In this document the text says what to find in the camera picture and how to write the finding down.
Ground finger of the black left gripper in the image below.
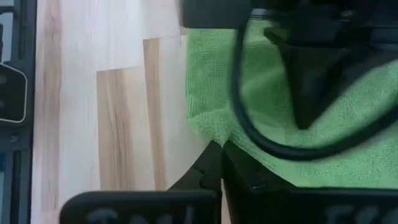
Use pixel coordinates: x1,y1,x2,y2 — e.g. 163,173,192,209
264,27,330,130
306,46,398,129

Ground black aluminium table frame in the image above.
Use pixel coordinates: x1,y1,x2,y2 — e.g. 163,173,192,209
0,0,39,224

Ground small green microfiber towel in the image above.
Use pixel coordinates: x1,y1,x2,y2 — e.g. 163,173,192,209
185,17,398,189

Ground black plate white edged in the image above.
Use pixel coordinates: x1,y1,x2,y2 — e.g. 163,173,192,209
0,62,29,124

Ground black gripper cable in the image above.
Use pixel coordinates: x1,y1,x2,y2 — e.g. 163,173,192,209
229,8,398,162

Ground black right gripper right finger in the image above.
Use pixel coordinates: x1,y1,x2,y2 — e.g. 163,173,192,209
222,140,398,224

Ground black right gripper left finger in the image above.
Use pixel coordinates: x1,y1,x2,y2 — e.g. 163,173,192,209
58,140,223,224

